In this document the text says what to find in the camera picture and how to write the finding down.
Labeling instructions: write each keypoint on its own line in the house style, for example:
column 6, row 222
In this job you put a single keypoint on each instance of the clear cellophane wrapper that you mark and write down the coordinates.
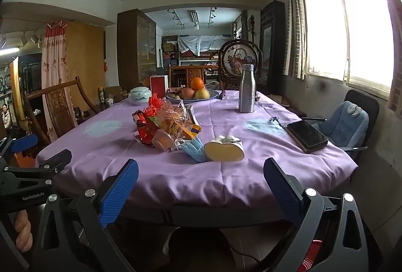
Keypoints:
column 172, row 119

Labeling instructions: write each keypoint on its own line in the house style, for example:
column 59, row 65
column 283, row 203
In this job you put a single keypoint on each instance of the dark small bottle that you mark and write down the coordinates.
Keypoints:
column 101, row 94

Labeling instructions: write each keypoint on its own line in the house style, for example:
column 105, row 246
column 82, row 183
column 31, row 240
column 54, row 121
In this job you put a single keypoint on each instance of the wooden glass cabinet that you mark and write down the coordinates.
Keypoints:
column 136, row 49

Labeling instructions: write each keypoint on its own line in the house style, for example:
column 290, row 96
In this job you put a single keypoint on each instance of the red box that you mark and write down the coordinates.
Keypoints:
column 158, row 85

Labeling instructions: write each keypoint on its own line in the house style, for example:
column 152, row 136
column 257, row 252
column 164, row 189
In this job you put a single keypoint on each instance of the brown paper cup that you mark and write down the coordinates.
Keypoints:
column 163, row 141

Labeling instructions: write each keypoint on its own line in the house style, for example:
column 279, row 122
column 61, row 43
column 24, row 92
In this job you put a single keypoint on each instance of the red ribbon bow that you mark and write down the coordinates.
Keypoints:
column 154, row 104

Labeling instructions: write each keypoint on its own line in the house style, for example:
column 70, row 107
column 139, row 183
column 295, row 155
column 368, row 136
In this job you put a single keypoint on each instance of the yellow apple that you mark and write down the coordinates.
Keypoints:
column 202, row 93

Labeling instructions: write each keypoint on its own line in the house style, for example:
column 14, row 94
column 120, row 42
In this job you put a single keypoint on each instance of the red snack packet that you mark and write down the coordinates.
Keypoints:
column 144, row 129

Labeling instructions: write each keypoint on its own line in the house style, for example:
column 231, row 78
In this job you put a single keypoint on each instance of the purple tablecloth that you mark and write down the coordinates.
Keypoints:
column 188, row 177

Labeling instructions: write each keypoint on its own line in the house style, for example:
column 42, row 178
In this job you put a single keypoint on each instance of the grey cloth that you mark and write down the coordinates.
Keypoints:
column 351, row 110

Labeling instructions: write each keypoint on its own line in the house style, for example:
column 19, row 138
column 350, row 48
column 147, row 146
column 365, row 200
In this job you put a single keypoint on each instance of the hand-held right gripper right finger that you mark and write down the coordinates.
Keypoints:
column 282, row 192

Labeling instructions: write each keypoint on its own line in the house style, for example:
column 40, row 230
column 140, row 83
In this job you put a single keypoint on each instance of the small white cup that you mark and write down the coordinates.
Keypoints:
column 110, row 102

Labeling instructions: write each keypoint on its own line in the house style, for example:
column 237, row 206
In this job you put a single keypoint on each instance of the black smartphone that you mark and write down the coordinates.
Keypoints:
column 306, row 133

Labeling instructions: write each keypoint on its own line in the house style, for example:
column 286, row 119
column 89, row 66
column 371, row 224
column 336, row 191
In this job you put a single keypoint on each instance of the carved wooden chair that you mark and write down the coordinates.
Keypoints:
column 182, row 74

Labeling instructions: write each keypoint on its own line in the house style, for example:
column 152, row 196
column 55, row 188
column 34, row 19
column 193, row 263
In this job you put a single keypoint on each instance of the round decorative table screen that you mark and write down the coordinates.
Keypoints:
column 235, row 58

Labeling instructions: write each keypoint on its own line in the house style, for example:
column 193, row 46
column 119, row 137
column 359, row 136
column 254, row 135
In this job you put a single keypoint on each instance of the blue seat cushion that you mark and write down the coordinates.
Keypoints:
column 342, row 127

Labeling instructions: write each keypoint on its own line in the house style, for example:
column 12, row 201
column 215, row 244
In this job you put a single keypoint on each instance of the dark tall cabinet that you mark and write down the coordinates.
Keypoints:
column 273, row 39

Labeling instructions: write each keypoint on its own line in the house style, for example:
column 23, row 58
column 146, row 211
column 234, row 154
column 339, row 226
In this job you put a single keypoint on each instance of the blue face mask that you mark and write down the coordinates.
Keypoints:
column 194, row 149

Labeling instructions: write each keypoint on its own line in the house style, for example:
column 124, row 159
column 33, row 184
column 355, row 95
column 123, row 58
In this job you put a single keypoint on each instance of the white cloth cover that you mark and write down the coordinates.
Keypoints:
column 204, row 42

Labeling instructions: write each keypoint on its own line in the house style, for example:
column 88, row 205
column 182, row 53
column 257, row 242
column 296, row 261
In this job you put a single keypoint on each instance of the red apple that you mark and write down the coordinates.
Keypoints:
column 187, row 93

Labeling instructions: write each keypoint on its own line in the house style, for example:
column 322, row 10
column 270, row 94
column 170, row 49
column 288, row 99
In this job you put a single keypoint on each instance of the orange cardboard box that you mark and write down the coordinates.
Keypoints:
column 192, row 131

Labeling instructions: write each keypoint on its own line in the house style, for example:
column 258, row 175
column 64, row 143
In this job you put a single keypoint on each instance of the white and cream ornament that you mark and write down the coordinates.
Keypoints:
column 224, row 151

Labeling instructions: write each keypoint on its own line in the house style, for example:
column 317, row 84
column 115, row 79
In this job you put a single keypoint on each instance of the black office chair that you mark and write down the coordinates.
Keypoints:
column 367, row 102

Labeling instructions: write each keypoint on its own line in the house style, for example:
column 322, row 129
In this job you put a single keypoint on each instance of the curved wooden armchair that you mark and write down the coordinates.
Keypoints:
column 59, row 102

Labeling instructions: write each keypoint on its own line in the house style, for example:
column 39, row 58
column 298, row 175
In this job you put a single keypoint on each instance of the stainless steel bottle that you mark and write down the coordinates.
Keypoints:
column 247, row 89

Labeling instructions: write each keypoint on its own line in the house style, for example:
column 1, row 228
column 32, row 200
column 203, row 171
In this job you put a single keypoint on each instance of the orange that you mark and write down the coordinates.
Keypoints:
column 197, row 83

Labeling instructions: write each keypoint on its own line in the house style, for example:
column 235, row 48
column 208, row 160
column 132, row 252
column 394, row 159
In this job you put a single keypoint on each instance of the white ceramic jar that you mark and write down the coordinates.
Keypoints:
column 139, row 96

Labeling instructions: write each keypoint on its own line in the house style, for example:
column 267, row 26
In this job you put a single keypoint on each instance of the bright window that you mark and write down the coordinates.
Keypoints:
column 361, row 23

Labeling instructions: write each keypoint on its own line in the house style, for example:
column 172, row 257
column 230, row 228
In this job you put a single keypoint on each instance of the blue fruit plate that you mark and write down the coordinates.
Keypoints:
column 188, row 99

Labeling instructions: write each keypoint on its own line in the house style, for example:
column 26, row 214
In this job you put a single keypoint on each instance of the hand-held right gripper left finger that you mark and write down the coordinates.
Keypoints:
column 119, row 193

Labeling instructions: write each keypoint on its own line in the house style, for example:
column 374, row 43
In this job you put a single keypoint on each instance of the pink floral curtain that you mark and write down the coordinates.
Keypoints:
column 55, row 71

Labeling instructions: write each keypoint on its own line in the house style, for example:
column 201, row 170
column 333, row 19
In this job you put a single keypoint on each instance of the person's left hand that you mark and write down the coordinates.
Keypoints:
column 23, row 234

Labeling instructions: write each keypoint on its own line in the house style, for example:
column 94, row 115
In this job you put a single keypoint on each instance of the striped window curtain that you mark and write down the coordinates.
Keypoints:
column 295, row 23

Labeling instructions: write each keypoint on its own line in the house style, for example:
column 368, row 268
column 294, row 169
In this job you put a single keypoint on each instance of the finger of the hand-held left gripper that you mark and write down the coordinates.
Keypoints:
column 59, row 159
column 25, row 143

